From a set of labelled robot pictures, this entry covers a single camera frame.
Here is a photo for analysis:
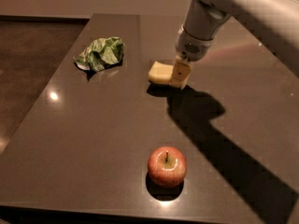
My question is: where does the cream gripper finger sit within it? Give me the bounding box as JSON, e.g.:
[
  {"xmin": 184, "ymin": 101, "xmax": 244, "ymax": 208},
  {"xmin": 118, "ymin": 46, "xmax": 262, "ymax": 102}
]
[{"xmin": 170, "ymin": 57, "xmax": 192, "ymax": 90}]

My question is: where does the yellow sponge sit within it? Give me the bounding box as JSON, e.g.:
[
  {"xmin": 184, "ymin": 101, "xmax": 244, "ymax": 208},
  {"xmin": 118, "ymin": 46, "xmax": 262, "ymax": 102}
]
[{"xmin": 148, "ymin": 62, "xmax": 173, "ymax": 85}]

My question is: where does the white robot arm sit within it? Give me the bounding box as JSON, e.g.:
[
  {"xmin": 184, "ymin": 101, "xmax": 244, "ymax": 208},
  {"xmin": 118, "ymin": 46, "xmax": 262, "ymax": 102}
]
[{"xmin": 170, "ymin": 0, "xmax": 299, "ymax": 89}]

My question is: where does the crumpled green chip bag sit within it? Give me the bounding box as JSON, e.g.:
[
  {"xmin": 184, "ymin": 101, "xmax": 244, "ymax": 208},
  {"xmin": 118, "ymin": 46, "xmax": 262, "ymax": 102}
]
[{"xmin": 74, "ymin": 36, "xmax": 124, "ymax": 72}]

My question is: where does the red apple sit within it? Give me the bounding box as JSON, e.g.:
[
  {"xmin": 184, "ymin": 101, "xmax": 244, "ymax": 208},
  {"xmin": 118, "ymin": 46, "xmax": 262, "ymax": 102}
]
[{"xmin": 148, "ymin": 147, "xmax": 187, "ymax": 189}]

